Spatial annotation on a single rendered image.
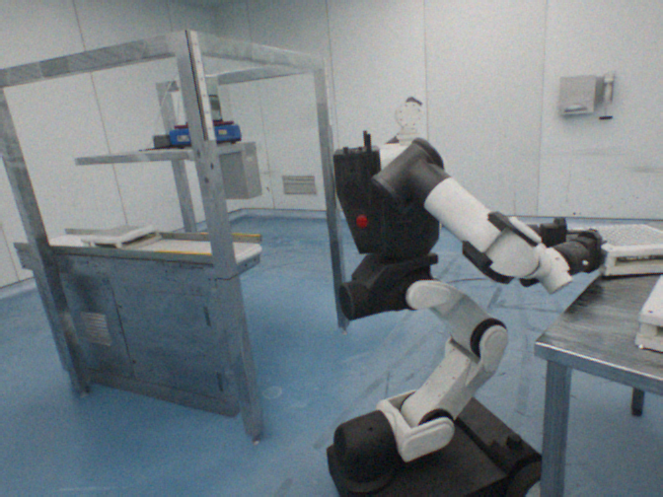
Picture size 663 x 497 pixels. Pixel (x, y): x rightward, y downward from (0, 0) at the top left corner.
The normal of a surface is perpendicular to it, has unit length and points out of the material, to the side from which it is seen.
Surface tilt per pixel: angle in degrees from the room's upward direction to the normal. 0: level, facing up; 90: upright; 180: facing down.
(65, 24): 90
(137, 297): 90
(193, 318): 90
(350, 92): 90
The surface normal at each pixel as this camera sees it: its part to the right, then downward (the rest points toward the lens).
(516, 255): -0.04, 0.40
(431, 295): 0.37, 0.23
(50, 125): 0.88, 0.06
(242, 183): -0.40, 0.29
